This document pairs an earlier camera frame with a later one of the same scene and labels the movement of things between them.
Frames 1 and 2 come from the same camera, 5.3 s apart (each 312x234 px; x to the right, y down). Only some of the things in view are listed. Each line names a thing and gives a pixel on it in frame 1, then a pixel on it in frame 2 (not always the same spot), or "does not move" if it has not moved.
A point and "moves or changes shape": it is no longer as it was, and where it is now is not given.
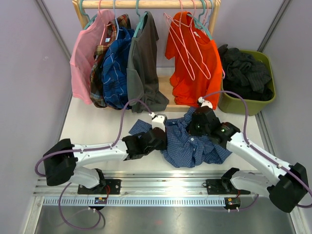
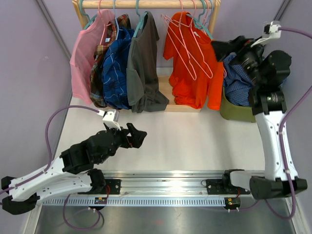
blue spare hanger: x=212 y=6 does not move
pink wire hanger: x=208 y=76 moves or changes shape
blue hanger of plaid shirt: x=116 y=20 does not move
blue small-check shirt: x=184 y=150 → x=238 y=82
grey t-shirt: x=142 y=70 does not move
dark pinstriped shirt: x=244 y=75 → x=235 y=44
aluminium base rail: x=151 y=188 does not move
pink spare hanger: x=224 y=77 does not move
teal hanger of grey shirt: x=140 y=25 does not move
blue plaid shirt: x=114 y=70 does not move
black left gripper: x=164 y=145 → x=136 y=139
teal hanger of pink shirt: x=90 y=20 does not move
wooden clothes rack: x=164 y=74 does not move
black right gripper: x=191 y=127 → x=247 y=50
